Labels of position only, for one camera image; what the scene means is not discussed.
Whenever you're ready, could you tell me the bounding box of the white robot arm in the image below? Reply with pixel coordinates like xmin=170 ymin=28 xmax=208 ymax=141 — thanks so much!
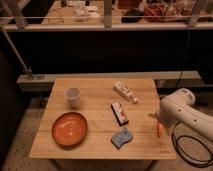
xmin=152 ymin=88 xmax=213 ymax=142

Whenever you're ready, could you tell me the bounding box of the orange ceramic bowl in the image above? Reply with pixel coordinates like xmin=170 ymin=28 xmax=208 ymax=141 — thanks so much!
xmin=52 ymin=112 xmax=88 ymax=147

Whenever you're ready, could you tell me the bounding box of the black and red box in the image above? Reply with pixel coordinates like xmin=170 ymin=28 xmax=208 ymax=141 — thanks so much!
xmin=111 ymin=103 xmax=129 ymax=126

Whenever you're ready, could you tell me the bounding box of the white tube bottle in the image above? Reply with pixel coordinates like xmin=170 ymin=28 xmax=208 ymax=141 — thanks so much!
xmin=113 ymin=81 xmax=138 ymax=104

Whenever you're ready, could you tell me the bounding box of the blue sponge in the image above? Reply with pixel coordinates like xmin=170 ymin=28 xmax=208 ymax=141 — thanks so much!
xmin=111 ymin=128 xmax=133 ymax=149

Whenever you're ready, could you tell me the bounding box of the wooden table board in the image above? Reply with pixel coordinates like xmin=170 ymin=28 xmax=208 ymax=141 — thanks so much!
xmin=30 ymin=80 xmax=176 ymax=160

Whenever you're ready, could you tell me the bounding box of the white plastic cup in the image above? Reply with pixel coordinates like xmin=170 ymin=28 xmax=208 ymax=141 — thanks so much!
xmin=64 ymin=87 xmax=80 ymax=108

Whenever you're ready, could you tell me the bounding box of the diagonal metal pole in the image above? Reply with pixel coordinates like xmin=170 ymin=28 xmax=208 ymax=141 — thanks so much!
xmin=0 ymin=26 xmax=32 ymax=78

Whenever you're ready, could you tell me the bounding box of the black cable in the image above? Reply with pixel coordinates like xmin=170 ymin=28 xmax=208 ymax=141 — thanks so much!
xmin=171 ymin=123 xmax=213 ymax=169

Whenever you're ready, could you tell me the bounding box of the grey metal rail beam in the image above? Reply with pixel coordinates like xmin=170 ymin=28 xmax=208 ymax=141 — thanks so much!
xmin=17 ymin=71 xmax=203 ymax=92

